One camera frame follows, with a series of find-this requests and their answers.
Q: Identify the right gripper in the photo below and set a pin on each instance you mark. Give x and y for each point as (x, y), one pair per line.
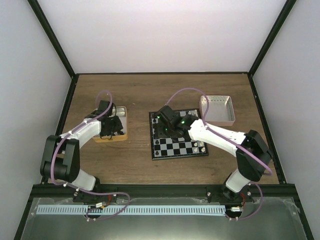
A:
(173, 137)

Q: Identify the yellow metal tin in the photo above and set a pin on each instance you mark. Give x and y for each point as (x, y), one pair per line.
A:
(121, 112)

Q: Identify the light blue cable duct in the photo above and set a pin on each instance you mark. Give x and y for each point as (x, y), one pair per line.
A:
(133, 210)

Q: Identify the black white chessboard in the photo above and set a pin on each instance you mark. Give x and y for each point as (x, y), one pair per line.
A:
(169, 149)

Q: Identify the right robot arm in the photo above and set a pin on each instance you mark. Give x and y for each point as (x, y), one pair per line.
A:
(251, 152)

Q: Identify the pink metal tin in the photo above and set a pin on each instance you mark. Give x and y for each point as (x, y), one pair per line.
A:
(220, 111)

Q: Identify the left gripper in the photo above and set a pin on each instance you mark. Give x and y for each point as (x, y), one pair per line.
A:
(119, 127)

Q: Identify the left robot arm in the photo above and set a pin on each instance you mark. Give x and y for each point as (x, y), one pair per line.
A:
(61, 156)

